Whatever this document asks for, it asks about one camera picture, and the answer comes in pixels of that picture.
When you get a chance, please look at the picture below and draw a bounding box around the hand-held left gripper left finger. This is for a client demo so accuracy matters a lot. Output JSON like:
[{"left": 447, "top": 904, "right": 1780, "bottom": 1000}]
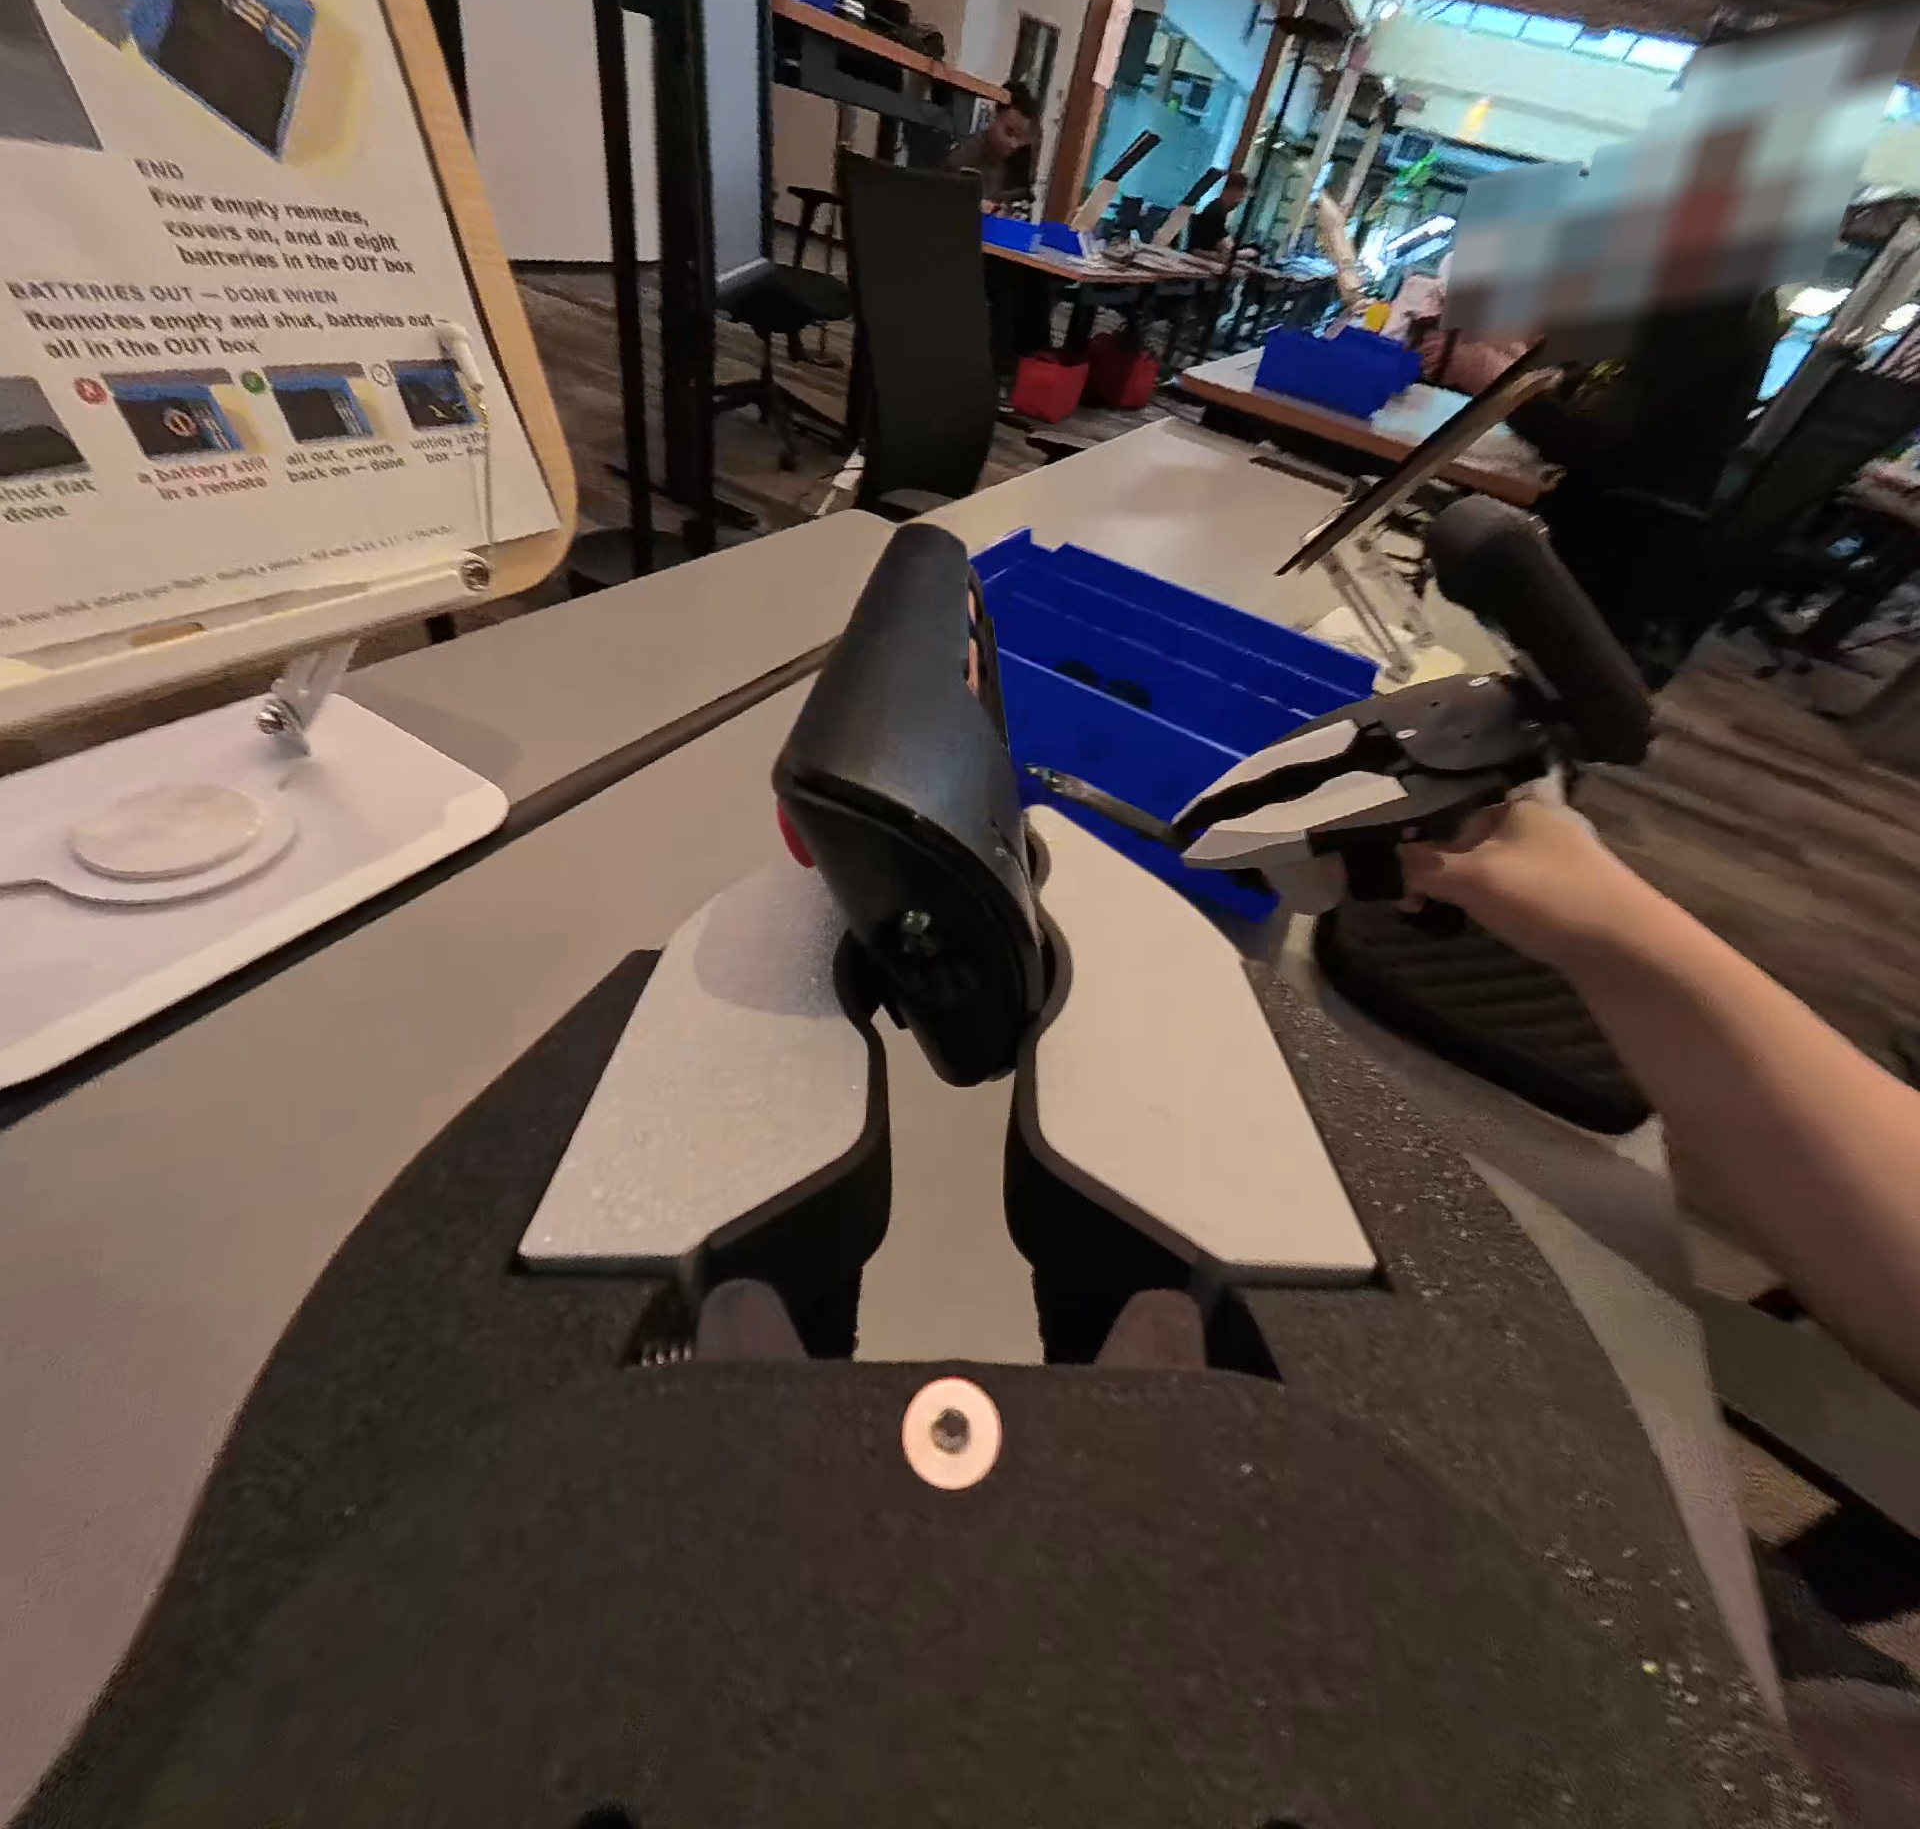
[{"left": 516, "top": 856, "right": 892, "bottom": 1357}]

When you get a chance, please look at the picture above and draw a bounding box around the thin black framed board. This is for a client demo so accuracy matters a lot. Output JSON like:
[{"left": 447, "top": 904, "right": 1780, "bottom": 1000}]
[{"left": 1275, "top": 366, "right": 1568, "bottom": 577}]

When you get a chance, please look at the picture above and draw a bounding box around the person's right forearm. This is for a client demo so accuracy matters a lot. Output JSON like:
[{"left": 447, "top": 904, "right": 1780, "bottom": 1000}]
[{"left": 1514, "top": 845, "right": 1920, "bottom": 1410}]

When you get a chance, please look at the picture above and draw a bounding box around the black armrest office chair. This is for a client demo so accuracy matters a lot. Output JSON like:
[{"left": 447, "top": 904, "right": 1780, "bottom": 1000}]
[{"left": 711, "top": 182, "right": 856, "bottom": 477}]

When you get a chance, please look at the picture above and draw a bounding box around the black mesh office chair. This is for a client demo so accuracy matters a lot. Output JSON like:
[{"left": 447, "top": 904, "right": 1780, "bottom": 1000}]
[{"left": 1650, "top": 344, "right": 1920, "bottom": 679}]

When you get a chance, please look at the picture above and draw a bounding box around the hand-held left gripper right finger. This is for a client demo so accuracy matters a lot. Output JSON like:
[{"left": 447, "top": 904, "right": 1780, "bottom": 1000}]
[{"left": 1004, "top": 804, "right": 1379, "bottom": 1360}]

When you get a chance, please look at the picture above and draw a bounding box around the grey screen black frame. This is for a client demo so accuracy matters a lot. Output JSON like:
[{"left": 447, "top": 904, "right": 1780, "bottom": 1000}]
[{"left": 666, "top": 0, "right": 781, "bottom": 298}]

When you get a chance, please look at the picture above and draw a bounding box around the person's right hand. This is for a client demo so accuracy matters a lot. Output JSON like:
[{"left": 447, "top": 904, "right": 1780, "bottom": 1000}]
[{"left": 1395, "top": 795, "right": 1625, "bottom": 963}]

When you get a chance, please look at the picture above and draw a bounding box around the blue plastic bin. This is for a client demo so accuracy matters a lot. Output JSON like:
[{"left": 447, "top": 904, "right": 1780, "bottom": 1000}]
[{"left": 966, "top": 528, "right": 1382, "bottom": 923}]

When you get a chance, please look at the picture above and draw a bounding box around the printed instruction sheet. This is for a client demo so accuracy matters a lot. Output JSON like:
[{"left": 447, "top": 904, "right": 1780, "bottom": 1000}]
[{"left": 0, "top": 0, "right": 563, "bottom": 661}]

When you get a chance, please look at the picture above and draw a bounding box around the metal folding stand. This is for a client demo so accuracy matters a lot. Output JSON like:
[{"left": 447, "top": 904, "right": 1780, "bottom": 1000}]
[{"left": 1327, "top": 510, "right": 1479, "bottom": 679}]

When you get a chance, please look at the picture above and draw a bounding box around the black wrist rest pad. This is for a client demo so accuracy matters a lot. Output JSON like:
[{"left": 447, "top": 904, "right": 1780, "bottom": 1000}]
[{"left": 1312, "top": 898, "right": 1652, "bottom": 1137}]

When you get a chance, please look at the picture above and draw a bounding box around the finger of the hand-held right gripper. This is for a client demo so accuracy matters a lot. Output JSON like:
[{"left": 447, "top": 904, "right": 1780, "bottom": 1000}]
[
  {"left": 1181, "top": 775, "right": 1422, "bottom": 918},
  {"left": 1169, "top": 720, "right": 1403, "bottom": 836}
]

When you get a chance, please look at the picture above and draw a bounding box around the black battery cover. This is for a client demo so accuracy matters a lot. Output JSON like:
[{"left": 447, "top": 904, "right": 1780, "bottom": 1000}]
[{"left": 1027, "top": 765, "right": 1194, "bottom": 849}]

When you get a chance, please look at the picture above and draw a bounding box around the instruction sheet on stand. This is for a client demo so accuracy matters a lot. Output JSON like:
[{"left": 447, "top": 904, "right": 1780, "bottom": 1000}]
[{"left": 347, "top": 0, "right": 582, "bottom": 622}]

